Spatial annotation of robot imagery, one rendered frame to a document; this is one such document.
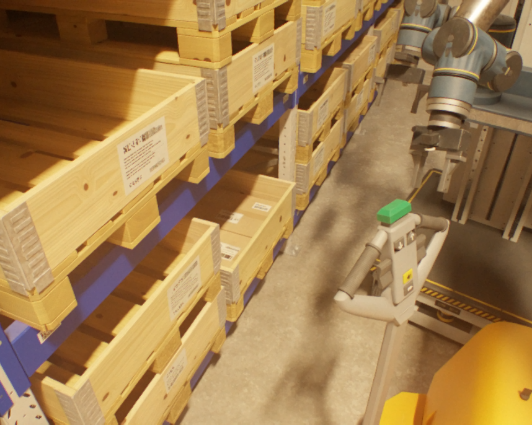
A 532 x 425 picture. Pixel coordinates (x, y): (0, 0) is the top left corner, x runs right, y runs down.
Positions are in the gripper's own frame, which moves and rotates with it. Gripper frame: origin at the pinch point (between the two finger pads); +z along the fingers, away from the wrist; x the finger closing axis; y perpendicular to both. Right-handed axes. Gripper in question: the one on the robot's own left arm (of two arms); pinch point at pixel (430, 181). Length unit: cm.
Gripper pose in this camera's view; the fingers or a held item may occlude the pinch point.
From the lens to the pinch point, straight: 121.2
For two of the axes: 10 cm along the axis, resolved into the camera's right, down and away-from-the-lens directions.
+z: -2.1, 9.7, 0.8
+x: 6.3, 2.0, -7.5
